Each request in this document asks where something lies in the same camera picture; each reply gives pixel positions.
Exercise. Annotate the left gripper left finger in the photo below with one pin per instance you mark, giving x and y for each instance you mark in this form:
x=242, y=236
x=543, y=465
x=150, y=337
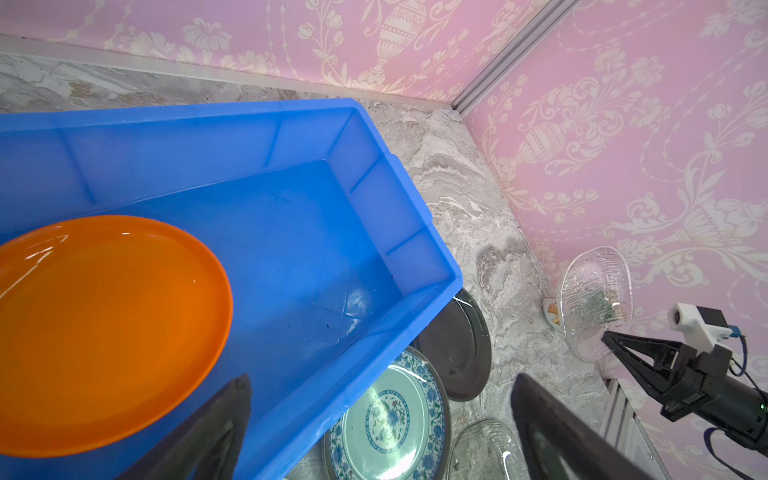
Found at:
x=207, y=444

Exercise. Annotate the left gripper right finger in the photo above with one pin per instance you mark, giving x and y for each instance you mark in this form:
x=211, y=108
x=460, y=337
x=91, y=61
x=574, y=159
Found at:
x=557, y=444

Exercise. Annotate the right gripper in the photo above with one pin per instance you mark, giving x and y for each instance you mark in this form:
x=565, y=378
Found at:
x=682, y=380

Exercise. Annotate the clear ribbed glass plate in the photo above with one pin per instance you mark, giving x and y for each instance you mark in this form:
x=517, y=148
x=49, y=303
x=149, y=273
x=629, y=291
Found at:
x=595, y=297

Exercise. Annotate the black round plate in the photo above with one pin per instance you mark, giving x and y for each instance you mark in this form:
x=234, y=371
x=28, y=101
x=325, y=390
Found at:
x=457, y=343

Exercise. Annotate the orange plastic plate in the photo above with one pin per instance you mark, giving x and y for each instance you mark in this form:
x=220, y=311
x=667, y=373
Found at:
x=107, y=324

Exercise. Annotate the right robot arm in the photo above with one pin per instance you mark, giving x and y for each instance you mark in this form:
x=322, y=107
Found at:
x=740, y=412

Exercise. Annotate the blue plastic bin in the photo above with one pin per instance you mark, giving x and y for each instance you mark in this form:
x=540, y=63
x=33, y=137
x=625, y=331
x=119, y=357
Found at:
x=333, y=259

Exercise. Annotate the blue patterned ceramic plate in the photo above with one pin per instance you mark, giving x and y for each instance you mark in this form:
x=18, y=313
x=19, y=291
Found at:
x=400, y=428

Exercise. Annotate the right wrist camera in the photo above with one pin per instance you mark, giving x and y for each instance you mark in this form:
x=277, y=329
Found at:
x=702, y=328

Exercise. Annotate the aluminium front rail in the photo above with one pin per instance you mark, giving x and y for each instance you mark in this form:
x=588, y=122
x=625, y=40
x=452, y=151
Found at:
x=622, y=429

